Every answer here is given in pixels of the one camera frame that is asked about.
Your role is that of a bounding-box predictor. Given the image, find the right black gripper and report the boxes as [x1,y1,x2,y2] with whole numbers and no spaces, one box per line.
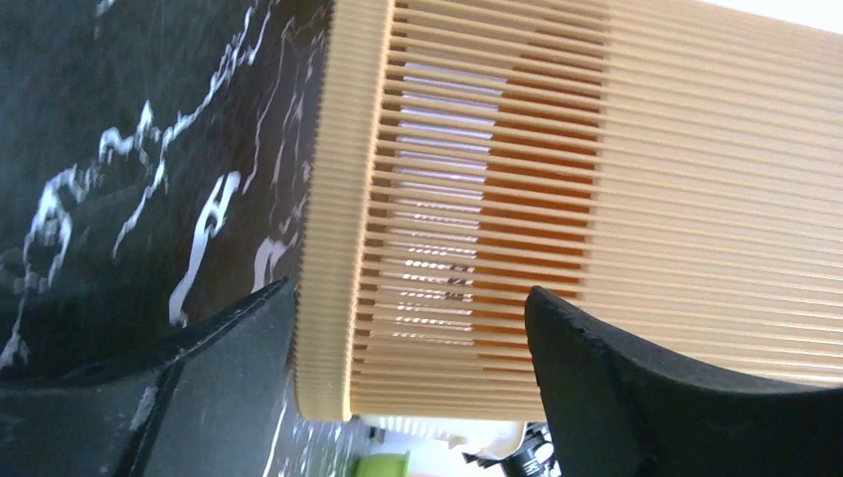
[462,422,561,477]

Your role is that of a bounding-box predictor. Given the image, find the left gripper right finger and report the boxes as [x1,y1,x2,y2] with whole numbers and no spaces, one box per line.
[524,287,842,476]

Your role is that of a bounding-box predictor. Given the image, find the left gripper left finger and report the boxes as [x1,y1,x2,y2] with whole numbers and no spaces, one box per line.
[1,279,296,476]

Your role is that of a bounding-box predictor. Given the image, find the orange mesh basket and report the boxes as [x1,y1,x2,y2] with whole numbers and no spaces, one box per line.
[295,1,842,421]

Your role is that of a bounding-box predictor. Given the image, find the cream perforated basket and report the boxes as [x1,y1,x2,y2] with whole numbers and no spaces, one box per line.
[359,414,528,460]

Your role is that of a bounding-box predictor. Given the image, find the green plastic tray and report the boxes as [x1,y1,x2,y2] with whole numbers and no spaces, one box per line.
[353,452,410,477]

